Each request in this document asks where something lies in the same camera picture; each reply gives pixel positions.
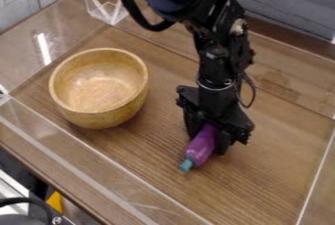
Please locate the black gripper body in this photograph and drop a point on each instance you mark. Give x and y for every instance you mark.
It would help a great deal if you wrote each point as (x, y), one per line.
(220, 105)

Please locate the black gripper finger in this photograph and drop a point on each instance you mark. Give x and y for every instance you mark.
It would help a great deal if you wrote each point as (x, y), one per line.
(224, 142)
(193, 121)

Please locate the purple toy eggplant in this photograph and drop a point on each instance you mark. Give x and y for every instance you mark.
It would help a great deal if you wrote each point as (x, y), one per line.
(200, 148)

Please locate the brown wooden bowl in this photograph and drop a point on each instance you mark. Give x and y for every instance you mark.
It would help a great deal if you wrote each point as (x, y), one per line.
(98, 87)

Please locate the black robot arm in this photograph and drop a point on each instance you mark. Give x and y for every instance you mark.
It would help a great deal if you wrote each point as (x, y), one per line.
(220, 29)

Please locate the yellow black device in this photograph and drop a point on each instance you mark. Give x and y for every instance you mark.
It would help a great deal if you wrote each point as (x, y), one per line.
(64, 212)

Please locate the clear acrylic tray wall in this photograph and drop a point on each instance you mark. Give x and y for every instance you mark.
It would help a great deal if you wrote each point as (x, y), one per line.
(92, 180)

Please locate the clear acrylic corner bracket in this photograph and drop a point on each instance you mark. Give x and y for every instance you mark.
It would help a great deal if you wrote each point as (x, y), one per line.
(106, 12)

